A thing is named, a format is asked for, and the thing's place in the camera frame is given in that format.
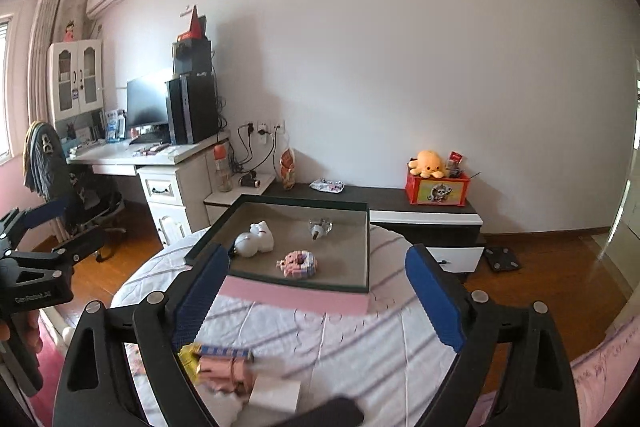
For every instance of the rose gold cylinder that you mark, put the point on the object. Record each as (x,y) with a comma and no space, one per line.
(224,374)

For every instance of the left hand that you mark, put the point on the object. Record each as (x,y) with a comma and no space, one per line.
(29,331)

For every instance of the black computer tower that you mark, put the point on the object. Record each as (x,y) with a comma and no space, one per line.
(191,109)

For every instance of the black speaker box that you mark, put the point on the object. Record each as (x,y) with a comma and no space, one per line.
(192,56)

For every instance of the red paper bag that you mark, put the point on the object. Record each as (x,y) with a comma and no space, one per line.
(197,24)

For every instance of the white power adapter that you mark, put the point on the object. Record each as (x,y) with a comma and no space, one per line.
(274,393)

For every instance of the orange snack bag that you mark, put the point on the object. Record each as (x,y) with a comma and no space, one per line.
(287,169)

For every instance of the white computer desk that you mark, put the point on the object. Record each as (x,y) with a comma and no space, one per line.
(175,181)

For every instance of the pink storage box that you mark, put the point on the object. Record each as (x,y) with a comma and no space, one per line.
(342,282)

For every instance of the orange cap bottle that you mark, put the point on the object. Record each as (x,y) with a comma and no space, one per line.
(222,169)

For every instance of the pink white brick figure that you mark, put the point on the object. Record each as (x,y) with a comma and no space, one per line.
(225,407)

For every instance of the small black camera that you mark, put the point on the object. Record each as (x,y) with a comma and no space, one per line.
(249,179)

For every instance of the pink bed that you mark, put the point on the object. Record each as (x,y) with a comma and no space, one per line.
(600,374)

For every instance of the yellow highlighter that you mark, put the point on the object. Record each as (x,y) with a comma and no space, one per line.
(189,356)

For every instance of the cartoon doll figure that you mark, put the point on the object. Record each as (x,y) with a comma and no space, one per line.
(69,32)

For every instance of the patterned pouch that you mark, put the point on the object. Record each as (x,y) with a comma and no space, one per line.
(327,186)

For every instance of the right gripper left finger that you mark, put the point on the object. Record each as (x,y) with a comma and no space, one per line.
(96,387)

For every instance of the black keyboard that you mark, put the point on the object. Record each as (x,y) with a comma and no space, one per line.
(153,137)

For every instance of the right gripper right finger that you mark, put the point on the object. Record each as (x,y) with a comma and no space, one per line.
(537,386)

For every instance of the white bedside cabinet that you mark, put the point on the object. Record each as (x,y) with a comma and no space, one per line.
(217,203)

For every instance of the red cartoon storage box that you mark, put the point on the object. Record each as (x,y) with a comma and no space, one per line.
(445,192)

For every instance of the black low tv cabinet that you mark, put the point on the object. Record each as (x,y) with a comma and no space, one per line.
(450,233)

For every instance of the black computer monitor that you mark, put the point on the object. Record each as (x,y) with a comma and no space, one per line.
(146,104)

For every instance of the white glass door cabinet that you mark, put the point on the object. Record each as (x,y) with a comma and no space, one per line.
(75,79)

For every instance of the pink brick donut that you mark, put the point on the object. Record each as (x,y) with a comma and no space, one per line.
(299,265)

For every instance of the wall power outlets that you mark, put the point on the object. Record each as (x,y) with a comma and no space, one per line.
(264,131)

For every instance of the blue product box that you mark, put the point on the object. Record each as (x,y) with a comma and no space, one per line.
(115,126)

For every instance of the black office chair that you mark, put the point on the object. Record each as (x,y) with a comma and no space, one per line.
(89,202)

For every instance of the yellow octopus plush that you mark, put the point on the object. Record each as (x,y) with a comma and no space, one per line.
(427,165)

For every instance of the round table striped cloth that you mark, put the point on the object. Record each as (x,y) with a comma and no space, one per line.
(390,360)

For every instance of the black bathroom scale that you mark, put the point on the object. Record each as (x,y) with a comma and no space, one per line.
(501,259)

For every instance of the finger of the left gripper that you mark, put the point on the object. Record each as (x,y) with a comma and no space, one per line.
(80,246)
(17,220)

